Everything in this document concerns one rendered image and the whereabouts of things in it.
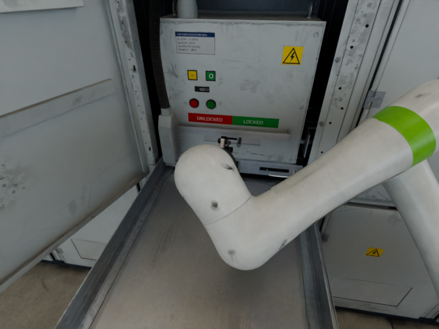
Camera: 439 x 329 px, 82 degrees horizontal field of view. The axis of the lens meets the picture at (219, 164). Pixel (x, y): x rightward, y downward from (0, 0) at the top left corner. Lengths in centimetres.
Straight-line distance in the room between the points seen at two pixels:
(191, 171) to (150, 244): 45
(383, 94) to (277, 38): 33
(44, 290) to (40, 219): 112
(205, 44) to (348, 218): 82
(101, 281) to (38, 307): 116
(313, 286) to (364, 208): 45
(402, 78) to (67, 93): 89
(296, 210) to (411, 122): 24
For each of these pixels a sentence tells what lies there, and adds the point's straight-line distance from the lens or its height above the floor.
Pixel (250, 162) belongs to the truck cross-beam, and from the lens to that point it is 97.
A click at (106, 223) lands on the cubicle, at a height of 50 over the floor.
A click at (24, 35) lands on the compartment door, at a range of 76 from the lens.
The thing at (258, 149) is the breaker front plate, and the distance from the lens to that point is 95.
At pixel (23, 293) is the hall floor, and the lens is 202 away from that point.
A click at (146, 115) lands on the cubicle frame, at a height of 110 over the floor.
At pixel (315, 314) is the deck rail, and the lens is 72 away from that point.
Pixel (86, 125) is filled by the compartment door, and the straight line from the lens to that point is 86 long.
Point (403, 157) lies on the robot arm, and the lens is 52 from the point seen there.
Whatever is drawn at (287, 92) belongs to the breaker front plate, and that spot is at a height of 120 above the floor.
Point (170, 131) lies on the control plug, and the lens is 85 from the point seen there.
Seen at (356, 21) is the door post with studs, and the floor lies 140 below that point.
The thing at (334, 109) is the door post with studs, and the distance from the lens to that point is 86.
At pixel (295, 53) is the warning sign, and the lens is 83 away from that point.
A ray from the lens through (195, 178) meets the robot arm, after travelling 40.
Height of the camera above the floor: 148
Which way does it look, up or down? 36 degrees down
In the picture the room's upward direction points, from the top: straight up
